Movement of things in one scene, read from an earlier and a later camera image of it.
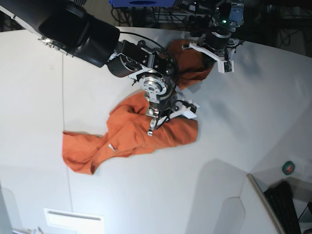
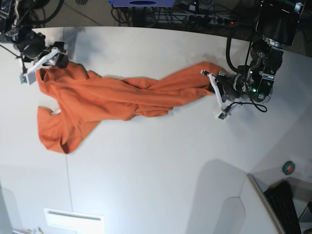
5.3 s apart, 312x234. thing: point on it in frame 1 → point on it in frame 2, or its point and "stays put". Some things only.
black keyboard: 280,197 stays put
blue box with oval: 142,3 stays put
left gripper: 156,109 → 30,44
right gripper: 214,41 → 230,85
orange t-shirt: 128,132 → 84,97
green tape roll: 288,167 stays put
